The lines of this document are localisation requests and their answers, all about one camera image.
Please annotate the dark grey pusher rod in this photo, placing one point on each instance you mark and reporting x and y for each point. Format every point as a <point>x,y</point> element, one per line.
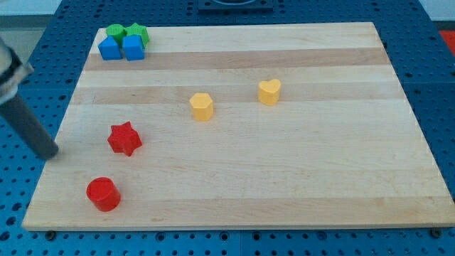
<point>20,117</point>

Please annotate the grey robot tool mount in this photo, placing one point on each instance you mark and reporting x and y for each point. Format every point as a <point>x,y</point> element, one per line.
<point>13,72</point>

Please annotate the yellow hexagon block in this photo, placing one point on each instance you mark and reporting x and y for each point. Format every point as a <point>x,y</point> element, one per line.
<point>202,106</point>

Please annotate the blue pentagon block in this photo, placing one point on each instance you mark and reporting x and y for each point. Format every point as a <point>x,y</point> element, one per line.
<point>109,49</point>

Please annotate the red star block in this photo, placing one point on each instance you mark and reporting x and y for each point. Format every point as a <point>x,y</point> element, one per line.
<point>124,139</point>

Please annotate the green cylinder block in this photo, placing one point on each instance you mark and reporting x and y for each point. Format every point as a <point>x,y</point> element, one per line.
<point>117,31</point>

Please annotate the red cylinder block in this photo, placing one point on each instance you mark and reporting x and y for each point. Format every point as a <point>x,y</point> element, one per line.
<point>103,194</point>

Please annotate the blue cube block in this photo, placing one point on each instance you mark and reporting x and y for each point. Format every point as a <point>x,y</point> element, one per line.
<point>133,47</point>

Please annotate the green star block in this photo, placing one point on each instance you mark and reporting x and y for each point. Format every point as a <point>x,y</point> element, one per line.
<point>138,30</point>

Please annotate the yellow heart block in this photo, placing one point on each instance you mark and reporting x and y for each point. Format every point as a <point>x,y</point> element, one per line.
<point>269,92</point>

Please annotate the wooden board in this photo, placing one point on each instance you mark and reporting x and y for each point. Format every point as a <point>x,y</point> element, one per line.
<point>341,149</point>

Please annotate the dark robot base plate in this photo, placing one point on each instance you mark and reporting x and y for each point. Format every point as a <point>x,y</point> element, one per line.
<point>205,6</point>

